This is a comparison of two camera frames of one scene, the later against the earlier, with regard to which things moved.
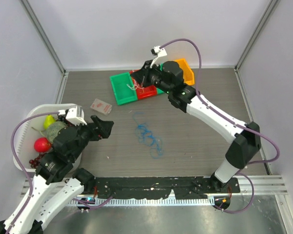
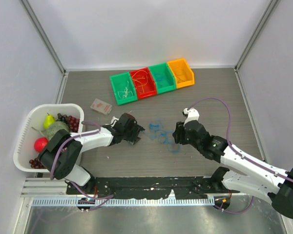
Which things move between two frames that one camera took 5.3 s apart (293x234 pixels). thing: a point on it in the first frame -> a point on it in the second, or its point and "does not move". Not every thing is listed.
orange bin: [188, 73] does not move
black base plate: [151, 187] does not move
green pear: [49, 120] does not move
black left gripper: [100, 132] -> [134, 138]
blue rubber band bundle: [145, 136] -> [156, 132]
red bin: [144, 92] does not move
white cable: [133, 88] -> [124, 94]
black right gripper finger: [139, 75] -> [178, 134]
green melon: [52, 131] does not move
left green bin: [124, 94] does not move
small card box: [101, 106] does not move
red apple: [42, 145] does not move
